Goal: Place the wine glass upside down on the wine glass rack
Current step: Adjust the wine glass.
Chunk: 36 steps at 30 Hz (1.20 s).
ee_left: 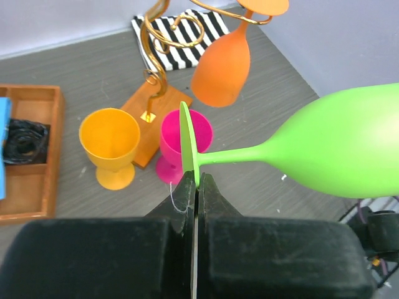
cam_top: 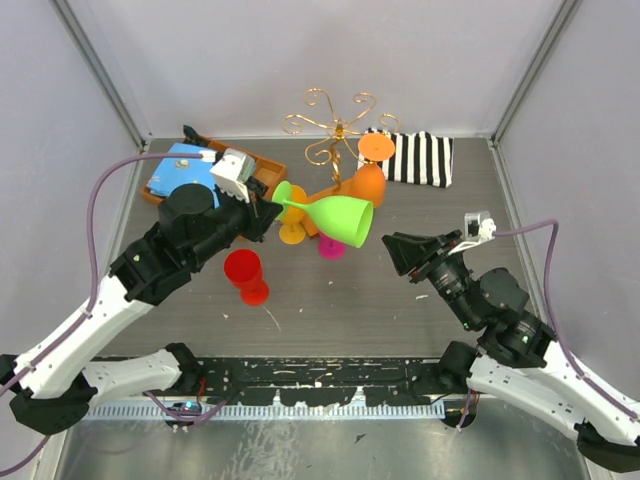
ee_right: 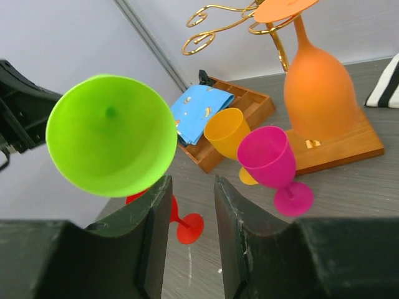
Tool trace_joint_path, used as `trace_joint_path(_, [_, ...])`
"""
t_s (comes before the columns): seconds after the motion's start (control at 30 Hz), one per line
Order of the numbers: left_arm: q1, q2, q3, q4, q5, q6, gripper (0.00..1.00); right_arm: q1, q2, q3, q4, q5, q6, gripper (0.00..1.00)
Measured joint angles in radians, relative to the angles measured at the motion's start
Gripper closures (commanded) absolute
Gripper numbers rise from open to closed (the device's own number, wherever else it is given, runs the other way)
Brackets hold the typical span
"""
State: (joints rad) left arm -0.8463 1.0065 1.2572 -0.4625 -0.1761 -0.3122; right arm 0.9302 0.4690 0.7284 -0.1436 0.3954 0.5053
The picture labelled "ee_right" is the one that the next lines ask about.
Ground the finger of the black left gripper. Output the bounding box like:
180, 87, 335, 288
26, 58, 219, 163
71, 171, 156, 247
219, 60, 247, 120
1, 59, 62, 153

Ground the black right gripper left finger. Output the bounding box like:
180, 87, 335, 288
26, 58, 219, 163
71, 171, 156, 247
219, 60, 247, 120
1, 176, 173, 298

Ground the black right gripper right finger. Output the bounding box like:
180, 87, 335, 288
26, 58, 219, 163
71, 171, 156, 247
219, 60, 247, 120
214, 176, 398, 298

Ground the green plastic wine glass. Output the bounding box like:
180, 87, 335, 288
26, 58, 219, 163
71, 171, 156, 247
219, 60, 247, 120
46, 74, 177, 197

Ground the gold wire glass rack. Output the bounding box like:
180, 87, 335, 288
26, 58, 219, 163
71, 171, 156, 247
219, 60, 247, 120
181, 0, 385, 178

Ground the orange plastic wine glass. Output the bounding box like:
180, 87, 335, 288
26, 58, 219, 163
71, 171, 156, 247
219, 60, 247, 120
254, 1, 360, 141

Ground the red plastic wine glass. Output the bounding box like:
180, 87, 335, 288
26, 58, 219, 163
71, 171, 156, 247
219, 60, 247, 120
125, 186, 205, 245

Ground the pink plastic wine glass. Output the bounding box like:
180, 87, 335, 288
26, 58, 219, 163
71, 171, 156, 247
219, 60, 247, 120
237, 126, 314, 217

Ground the yellow plastic wine glass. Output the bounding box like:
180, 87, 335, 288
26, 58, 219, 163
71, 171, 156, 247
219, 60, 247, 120
204, 107, 259, 186

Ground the blue patterned cloth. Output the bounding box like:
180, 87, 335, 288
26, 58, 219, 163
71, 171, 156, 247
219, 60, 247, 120
171, 85, 234, 146

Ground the black white striped cloth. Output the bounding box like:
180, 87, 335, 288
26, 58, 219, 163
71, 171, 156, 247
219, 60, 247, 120
364, 54, 399, 109

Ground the dark patterned cloth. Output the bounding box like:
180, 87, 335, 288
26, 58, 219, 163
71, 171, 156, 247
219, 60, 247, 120
198, 69, 216, 87

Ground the wooden compartment tray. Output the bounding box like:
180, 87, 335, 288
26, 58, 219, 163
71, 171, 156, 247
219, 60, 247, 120
178, 79, 275, 174

